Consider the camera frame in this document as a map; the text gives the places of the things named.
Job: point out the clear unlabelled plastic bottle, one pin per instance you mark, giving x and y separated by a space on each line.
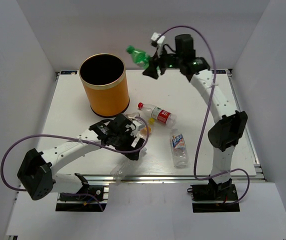
120 168

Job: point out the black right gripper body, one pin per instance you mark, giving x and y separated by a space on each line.
169 61

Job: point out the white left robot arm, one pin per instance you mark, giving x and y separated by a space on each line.
39 171

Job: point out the green plastic bottle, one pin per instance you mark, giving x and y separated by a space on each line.
139 57

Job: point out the aluminium table edge rail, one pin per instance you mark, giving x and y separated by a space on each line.
259 177

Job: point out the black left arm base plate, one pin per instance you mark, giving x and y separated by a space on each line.
94 201

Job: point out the blue logo sticker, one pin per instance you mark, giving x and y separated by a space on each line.
68 72
219 71

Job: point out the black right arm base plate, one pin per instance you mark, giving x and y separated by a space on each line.
204 201

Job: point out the blue label water bottle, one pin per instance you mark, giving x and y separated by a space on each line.
178 149

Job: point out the yellow cap orange label bottle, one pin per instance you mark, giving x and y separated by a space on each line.
147 129

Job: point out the orange cylindrical bin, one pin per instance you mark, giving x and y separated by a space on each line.
104 79

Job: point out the blue logo sticker right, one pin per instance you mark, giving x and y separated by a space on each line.
219 71

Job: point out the red label water bottle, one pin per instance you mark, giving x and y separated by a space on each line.
159 114

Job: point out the blue logo sticker left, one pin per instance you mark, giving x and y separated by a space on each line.
68 72

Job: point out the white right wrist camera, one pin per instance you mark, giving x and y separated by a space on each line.
157 40

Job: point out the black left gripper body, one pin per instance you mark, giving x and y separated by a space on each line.
124 140

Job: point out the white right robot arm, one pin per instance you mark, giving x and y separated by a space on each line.
229 123

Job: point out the red cap cola bottle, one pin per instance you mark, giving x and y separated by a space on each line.
132 116

